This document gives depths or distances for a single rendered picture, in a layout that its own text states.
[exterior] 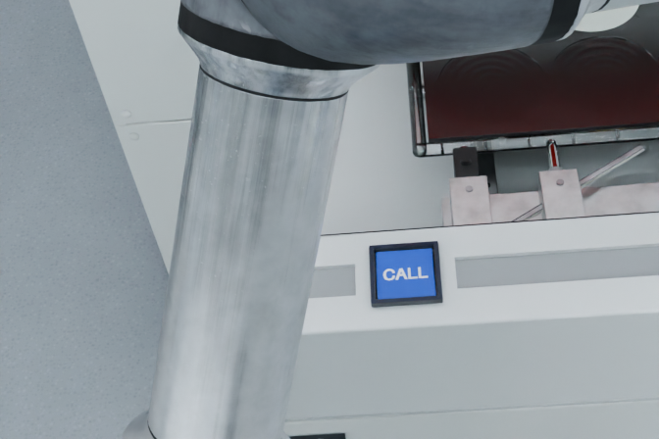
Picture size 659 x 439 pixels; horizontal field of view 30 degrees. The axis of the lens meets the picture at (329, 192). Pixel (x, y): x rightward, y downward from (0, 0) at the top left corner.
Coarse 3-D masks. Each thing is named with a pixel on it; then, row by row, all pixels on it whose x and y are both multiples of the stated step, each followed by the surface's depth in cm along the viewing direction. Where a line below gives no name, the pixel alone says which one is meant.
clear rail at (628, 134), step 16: (608, 128) 112; (624, 128) 112; (640, 128) 112; (656, 128) 112; (432, 144) 113; (448, 144) 113; (464, 144) 113; (480, 144) 113; (496, 144) 113; (512, 144) 113; (528, 144) 112; (544, 144) 112; (560, 144) 112; (576, 144) 112; (592, 144) 112
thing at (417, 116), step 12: (408, 72) 119; (420, 72) 119; (408, 84) 118; (420, 84) 118; (408, 96) 118; (420, 96) 117; (420, 108) 116; (420, 120) 115; (420, 132) 114; (420, 144) 113
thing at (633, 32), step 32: (576, 32) 120; (608, 32) 120; (640, 32) 120; (448, 64) 120; (480, 64) 119; (512, 64) 119; (544, 64) 118; (576, 64) 118; (608, 64) 118; (640, 64) 117; (448, 96) 117; (480, 96) 117; (512, 96) 116; (544, 96) 116; (576, 96) 116; (608, 96) 115; (640, 96) 115; (448, 128) 115; (480, 128) 114; (512, 128) 114; (544, 128) 113; (576, 128) 113
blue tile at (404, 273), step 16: (384, 256) 99; (400, 256) 98; (416, 256) 98; (432, 256) 98; (384, 272) 98; (400, 272) 98; (416, 272) 97; (432, 272) 97; (384, 288) 97; (400, 288) 97; (416, 288) 96; (432, 288) 96
